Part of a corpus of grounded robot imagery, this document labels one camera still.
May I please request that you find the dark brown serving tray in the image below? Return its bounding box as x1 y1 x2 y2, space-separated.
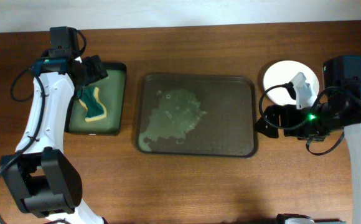
135 73 259 158

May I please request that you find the yellow and green sponge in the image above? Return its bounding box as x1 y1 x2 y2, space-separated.
77 86 107 123

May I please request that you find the black tray with soapy water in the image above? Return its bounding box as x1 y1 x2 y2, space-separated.
65 62 127 135

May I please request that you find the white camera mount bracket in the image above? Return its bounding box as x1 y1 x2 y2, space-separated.
288 72 315 110

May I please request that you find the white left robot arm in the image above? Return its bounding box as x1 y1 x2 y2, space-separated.
0 56 106 223

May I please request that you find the white plate with yellow stain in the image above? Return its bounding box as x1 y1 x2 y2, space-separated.
263 60 320 105

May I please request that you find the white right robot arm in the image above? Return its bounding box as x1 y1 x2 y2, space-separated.
255 79 361 223

